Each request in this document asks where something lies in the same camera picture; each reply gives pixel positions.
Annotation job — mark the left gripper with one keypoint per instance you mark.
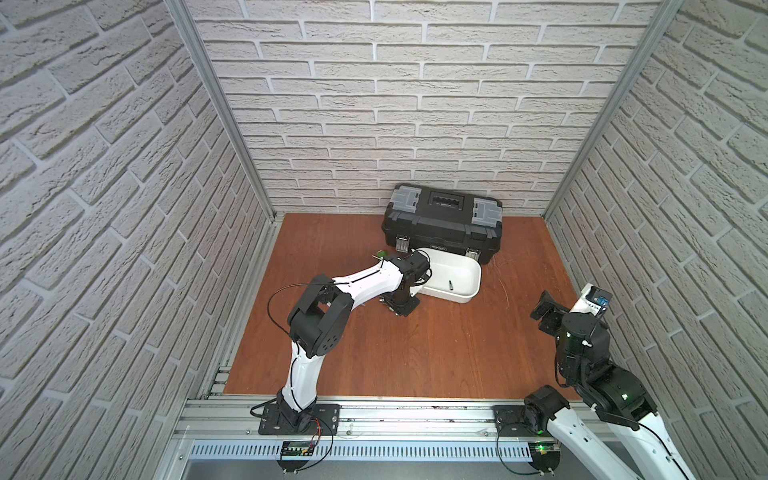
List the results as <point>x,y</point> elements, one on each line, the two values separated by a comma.
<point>399,302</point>

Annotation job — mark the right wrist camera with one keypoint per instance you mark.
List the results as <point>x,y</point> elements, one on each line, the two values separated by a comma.
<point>592,300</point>

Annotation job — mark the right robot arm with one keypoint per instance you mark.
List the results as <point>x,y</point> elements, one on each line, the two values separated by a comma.
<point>617,396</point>

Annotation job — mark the black plastic toolbox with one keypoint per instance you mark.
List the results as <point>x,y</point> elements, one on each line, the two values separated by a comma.
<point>456,222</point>

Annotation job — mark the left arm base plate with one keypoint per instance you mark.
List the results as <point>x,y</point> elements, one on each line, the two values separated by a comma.
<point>320,419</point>

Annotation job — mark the left controller board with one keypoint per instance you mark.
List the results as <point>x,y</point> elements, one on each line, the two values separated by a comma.
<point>296,450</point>

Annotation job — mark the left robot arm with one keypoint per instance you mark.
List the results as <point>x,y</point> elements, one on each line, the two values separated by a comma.
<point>319,318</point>

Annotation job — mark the controller board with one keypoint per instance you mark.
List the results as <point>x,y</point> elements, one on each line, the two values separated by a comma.
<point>296,450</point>
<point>545,456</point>

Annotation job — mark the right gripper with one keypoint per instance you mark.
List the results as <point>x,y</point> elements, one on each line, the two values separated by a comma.
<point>556,317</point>

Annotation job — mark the right controller board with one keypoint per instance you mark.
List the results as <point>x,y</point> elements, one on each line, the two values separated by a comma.
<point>545,456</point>

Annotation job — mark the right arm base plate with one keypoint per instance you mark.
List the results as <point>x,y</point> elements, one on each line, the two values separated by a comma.
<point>516,421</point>

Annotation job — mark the white plastic storage box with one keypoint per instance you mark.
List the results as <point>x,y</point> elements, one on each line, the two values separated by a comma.
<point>464,272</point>

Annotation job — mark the aluminium front rail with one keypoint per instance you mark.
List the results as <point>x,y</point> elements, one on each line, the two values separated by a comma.
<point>227,417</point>

